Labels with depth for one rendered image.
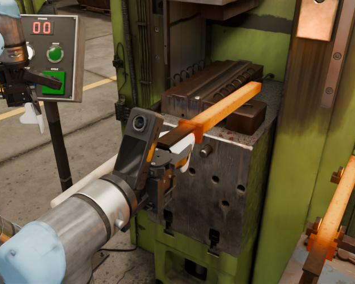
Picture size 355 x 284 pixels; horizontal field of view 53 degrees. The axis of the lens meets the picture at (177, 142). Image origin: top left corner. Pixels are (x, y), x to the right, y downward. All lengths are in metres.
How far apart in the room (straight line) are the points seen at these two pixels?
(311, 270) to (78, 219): 0.39
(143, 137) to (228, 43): 1.09
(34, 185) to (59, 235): 2.13
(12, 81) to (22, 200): 1.44
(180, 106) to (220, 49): 0.49
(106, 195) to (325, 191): 0.93
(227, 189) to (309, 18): 0.54
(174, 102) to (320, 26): 0.47
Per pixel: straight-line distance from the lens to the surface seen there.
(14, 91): 1.07
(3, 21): 1.02
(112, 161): 1.45
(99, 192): 0.46
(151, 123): 0.49
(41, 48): 1.29
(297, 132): 1.18
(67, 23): 1.28
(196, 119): 0.67
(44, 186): 2.50
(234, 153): 1.04
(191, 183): 1.18
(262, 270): 1.59
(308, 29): 1.05
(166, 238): 1.43
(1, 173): 2.74
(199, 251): 1.38
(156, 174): 0.52
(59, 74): 1.24
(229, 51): 1.55
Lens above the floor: 1.43
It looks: 31 degrees down
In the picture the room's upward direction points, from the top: straight up
